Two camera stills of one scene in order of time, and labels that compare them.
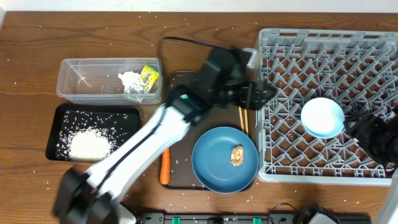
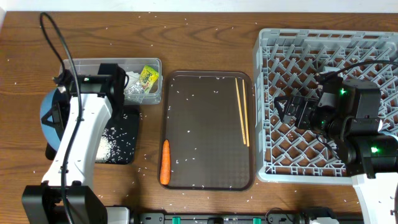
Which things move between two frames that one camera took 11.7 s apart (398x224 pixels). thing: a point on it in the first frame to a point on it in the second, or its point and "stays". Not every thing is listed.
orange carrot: (165, 167) stays
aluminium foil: (135, 94) stays
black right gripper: (366, 126) to (306, 106)
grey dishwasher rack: (358, 70) stays
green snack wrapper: (148, 76) stays
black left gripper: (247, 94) to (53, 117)
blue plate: (211, 160) to (50, 133)
